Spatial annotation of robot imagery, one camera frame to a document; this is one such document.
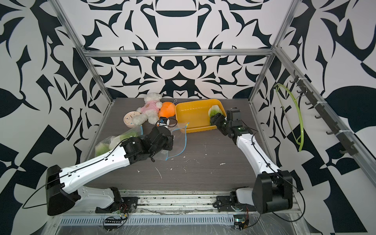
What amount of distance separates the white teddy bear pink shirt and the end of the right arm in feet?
1.40

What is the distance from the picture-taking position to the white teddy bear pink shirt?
0.98 m

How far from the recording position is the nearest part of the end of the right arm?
0.60 meters
